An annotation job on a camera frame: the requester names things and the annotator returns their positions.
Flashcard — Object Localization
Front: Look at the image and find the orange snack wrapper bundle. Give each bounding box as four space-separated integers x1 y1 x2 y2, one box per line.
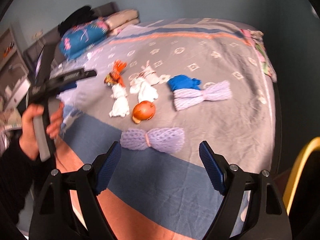
104 60 127 87

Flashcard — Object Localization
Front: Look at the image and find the beige folded blanket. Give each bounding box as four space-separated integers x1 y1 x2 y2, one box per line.
105 9 140 36

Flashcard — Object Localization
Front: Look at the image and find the blue floral folded quilt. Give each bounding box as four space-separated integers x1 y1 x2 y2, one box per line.
59 18 109 60

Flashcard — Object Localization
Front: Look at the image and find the floral sheet at bed edge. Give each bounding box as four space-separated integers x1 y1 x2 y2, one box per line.
240 29 277 83

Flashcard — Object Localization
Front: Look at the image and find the black garment on headboard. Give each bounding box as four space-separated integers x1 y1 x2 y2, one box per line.
57 5 98 37

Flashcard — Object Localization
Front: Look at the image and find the dark grey bed headboard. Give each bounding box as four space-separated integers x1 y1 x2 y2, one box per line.
23 2 119 74

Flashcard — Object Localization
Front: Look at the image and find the orange round fruit peel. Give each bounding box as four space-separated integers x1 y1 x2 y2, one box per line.
132 101 156 124

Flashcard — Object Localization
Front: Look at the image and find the white tissue pink cloth bundle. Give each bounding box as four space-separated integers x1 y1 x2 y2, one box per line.
130 61 159 103

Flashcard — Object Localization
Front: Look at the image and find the blue wrapper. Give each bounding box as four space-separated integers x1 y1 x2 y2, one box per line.
167 75 201 91

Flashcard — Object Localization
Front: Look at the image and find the grey patterned bed cover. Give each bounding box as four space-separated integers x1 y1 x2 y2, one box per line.
54 18 277 239

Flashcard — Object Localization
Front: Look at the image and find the lilac foam net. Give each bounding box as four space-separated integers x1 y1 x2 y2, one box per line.
173 81 233 111
120 127 185 154

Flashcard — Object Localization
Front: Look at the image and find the person's left hand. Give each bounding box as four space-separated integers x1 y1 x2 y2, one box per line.
19 102 64 160

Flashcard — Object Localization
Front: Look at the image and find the black sleeve left forearm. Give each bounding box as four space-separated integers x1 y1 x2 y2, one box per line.
0 129 57 233

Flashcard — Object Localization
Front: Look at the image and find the white bedside shelf unit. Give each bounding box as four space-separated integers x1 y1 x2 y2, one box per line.
1 27 30 109

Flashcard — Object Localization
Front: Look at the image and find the patterned cloth on floor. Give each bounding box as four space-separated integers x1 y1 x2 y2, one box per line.
0 108 22 133

